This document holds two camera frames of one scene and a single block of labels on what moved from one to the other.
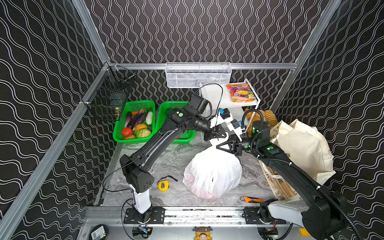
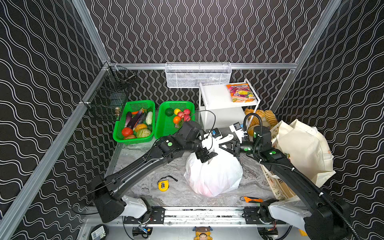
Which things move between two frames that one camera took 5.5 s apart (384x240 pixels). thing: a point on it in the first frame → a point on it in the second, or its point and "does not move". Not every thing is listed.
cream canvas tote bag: x=304 y=145 does not move
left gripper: x=214 y=133 → x=202 y=154
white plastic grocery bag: x=212 y=172 does not move
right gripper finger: x=232 y=146 does not move
